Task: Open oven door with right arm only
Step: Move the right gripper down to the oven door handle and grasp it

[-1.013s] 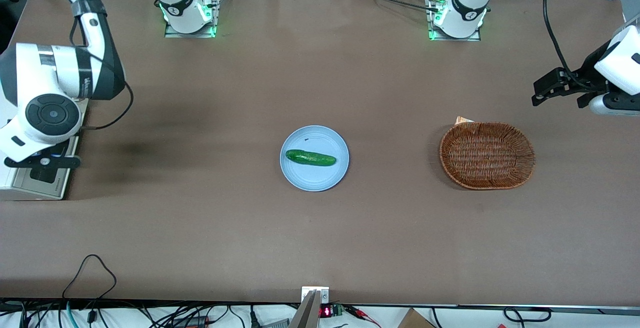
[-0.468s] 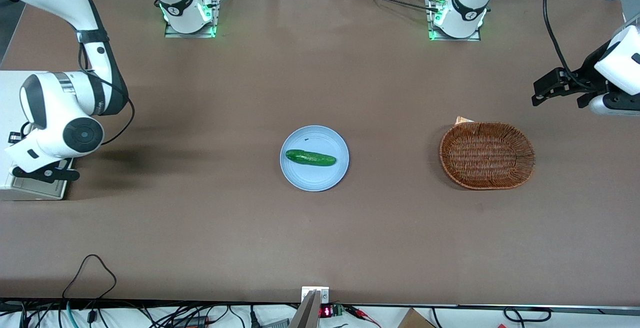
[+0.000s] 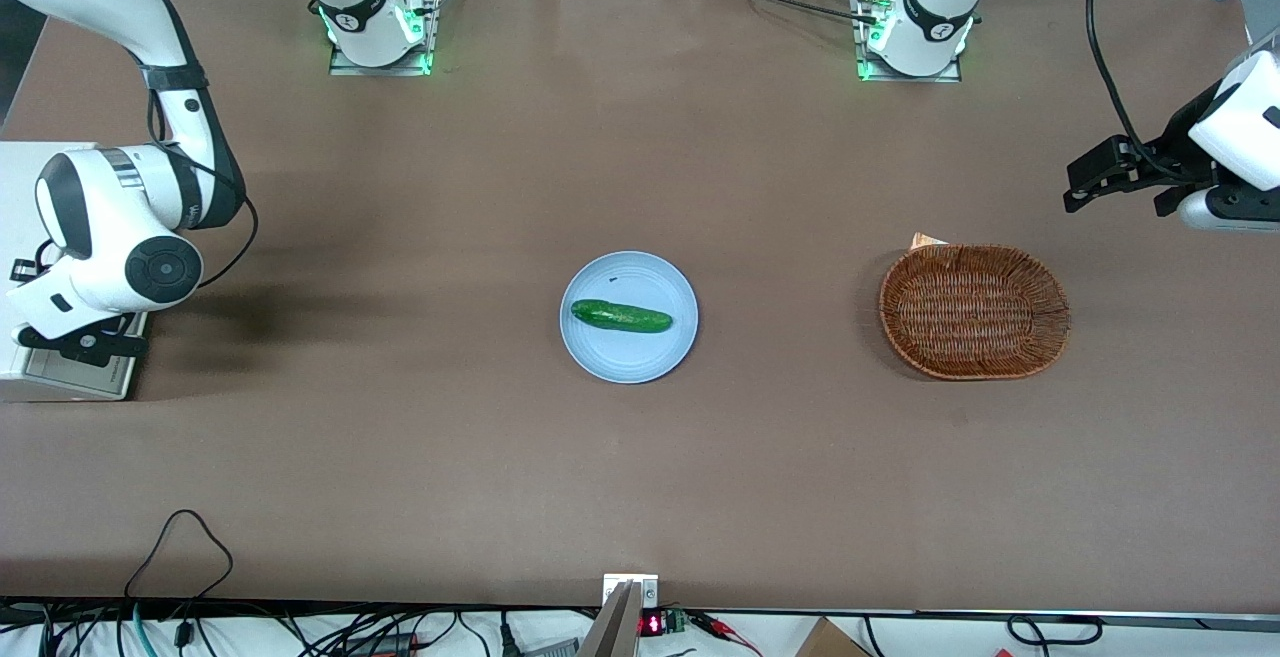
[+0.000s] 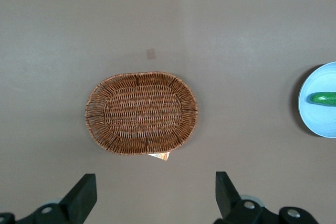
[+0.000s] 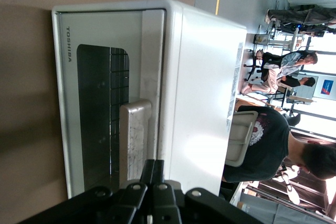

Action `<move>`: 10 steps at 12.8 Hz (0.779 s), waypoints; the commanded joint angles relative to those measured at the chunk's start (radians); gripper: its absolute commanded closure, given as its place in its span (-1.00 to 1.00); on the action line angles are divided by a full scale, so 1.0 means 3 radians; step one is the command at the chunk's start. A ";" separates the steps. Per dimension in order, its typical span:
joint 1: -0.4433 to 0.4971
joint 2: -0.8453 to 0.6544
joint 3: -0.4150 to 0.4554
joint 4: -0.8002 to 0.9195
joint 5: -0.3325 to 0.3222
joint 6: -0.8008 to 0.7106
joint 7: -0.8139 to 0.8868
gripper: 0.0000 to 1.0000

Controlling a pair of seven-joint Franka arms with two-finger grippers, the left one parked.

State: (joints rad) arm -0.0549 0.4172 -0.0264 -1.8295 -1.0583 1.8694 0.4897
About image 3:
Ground black looped thin cable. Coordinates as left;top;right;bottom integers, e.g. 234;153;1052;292
124;509;235;603

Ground white toaster oven body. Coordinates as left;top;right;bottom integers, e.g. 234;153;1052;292
0;142;136;403

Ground grey camera mount bar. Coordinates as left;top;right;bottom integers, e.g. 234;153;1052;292
578;582;643;657

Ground silver camera mount bracket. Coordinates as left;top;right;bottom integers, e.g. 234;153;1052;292
602;573;661;610

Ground oven door with glass window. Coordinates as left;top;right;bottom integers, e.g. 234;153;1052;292
22;312;151;400

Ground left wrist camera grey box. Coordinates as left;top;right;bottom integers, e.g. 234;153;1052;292
1178;185;1280;234

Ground green cucumber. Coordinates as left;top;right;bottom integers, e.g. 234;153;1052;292
570;299;674;335

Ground brown cardboard box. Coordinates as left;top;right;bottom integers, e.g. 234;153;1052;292
795;617;873;657

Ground light blue round plate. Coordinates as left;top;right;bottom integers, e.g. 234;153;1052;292
559;251;699;385

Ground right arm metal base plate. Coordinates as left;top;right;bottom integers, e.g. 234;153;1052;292
328;0;444;77

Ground brown oval wicker basket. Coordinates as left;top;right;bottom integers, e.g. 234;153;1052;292
878;243;1072;381

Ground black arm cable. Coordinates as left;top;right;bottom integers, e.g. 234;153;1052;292
1085;0;1176;183
145;87;261;290

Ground black oval cable loop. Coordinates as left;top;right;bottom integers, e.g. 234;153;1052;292
1005;614;1104;648

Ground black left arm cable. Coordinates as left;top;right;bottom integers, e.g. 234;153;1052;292
1085;0;1176;183

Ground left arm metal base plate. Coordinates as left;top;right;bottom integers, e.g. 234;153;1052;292
852;0;966;84

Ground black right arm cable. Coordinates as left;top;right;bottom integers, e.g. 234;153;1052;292
145;87;261;290

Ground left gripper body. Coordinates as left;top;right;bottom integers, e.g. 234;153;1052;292
1140;49;1280;188

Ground black power adapter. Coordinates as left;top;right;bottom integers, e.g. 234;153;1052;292
340;631;421;657

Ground red clip test leads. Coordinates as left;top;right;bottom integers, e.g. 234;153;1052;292
690;611;763;657

